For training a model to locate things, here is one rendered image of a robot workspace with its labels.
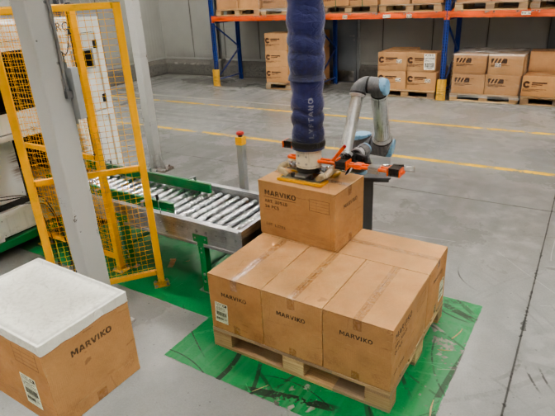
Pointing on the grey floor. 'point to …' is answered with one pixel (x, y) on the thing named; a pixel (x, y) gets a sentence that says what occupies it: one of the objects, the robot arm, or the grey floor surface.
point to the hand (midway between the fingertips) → (346, 163)
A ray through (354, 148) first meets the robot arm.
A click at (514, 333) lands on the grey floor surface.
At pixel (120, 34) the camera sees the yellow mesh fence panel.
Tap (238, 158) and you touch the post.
